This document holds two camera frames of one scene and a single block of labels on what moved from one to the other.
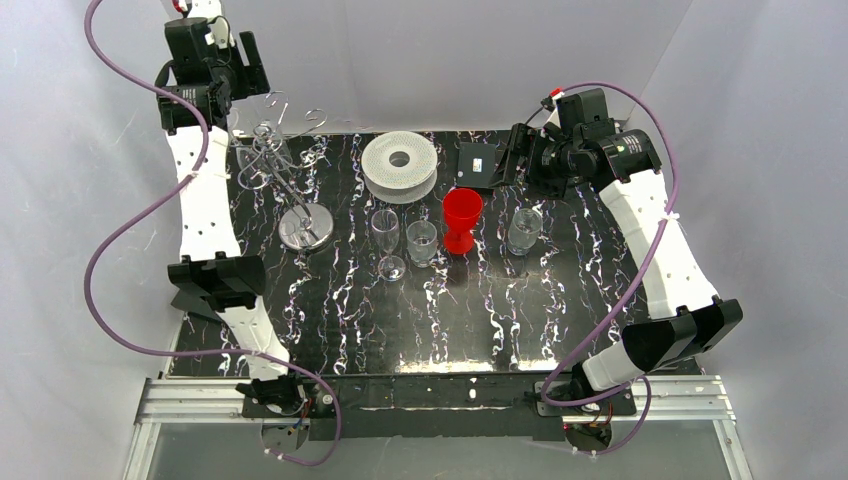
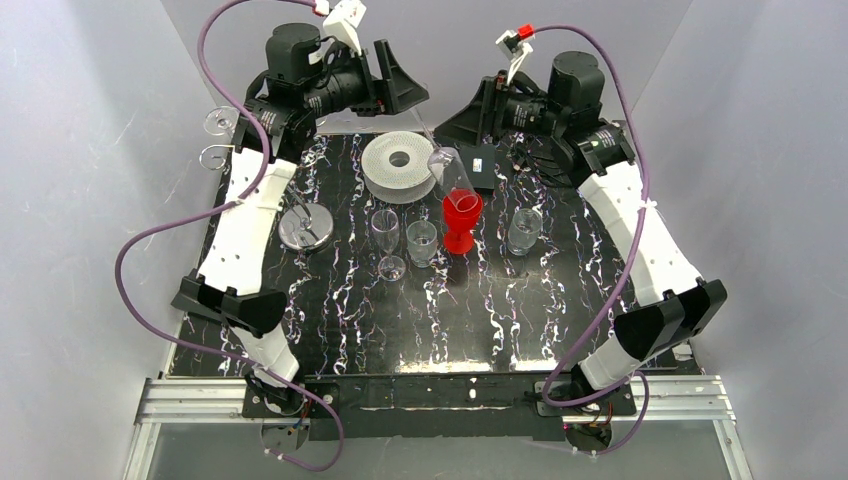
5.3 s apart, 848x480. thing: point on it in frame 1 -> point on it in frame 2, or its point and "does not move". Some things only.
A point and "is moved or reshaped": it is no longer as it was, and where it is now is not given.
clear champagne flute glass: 385,227 does not move
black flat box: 476,162 does not move
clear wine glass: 524,230 does not move
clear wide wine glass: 259,161 is moved or reshaped
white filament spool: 399,185 does not move
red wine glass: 461,209 does not move
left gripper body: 240,62 -> 379,80
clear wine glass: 421,241 does not move
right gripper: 520,153 -> 495,109
